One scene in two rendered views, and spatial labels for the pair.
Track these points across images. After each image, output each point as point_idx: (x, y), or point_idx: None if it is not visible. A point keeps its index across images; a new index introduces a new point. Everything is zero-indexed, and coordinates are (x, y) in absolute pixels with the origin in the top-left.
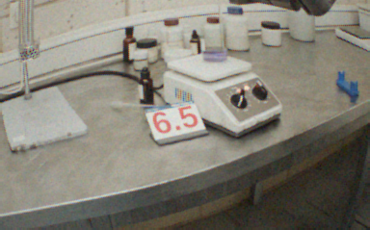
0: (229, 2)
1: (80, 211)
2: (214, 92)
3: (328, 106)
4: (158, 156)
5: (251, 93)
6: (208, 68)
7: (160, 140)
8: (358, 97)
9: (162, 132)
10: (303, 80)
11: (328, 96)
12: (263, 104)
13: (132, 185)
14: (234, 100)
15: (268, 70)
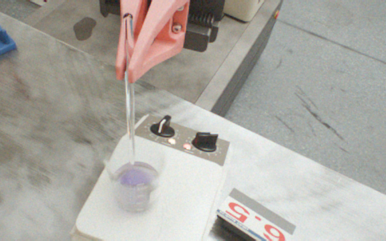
0: (206, 49)
1: None
2: (224, 165)
3: (78, 75)
4: (317, 212)
5: (174, 137)
6: (186, 182)
7: (288, 229)
8: (20, 35)
9: (279, 231)
10: None
11: (35, 79)
12: (174, 127)
13: (385, 200)
14: (211, 146)
15: None
